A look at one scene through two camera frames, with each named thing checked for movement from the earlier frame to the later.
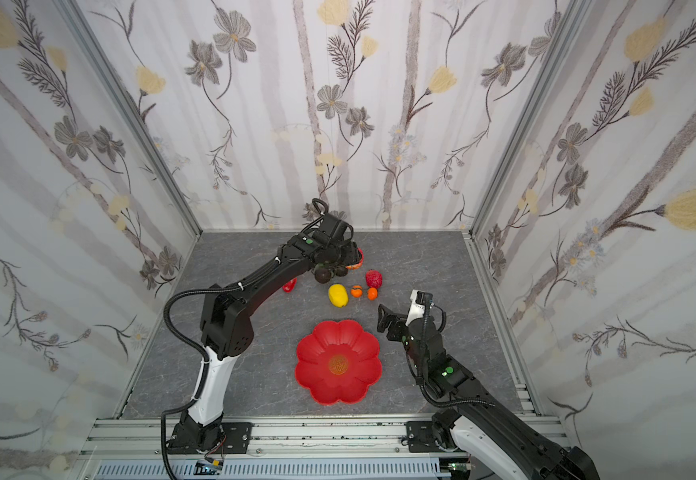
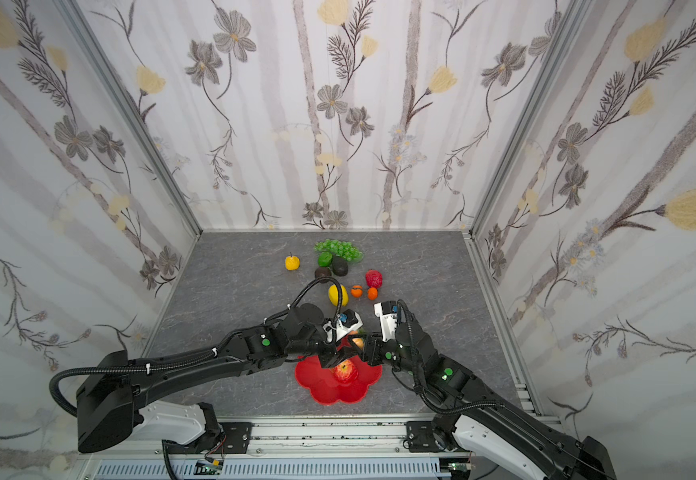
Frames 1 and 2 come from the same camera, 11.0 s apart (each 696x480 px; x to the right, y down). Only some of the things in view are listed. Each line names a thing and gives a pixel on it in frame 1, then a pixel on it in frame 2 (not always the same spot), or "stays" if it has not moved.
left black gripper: (336, 257) to (329, 349)
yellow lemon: (338, 295) stays
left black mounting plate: (237, 439) stays
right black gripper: (398, 324) to (374, 349)
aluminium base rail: (145, 439) stays
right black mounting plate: (421, 439) stays
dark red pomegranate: (374, 278) stays
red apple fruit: (359, 264) to (345, 371)
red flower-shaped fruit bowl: (338, 362) stays
